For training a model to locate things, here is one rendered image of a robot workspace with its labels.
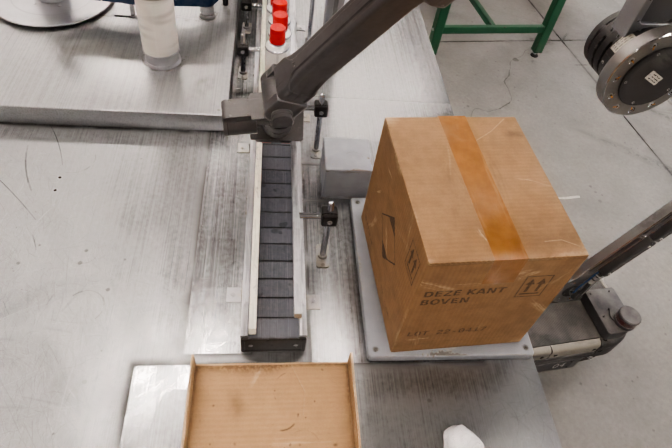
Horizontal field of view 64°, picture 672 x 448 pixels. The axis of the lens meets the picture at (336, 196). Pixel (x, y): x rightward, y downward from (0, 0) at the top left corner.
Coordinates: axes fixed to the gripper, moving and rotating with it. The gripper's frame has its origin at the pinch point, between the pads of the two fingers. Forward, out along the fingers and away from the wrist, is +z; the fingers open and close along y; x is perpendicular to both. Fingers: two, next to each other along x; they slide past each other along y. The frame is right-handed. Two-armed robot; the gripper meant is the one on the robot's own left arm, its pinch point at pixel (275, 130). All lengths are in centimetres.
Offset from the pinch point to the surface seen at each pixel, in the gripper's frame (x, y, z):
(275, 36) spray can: -19.5, 0.4, -1.5
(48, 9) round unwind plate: -35, 58, 35
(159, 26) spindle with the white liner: -24.9, 26.2, 12.7
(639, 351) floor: 65, -136, 67
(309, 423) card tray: 50, -5, -27
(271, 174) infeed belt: 9.1, 0.6, 0.0
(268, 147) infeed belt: 2.9, 1.2, 5.1
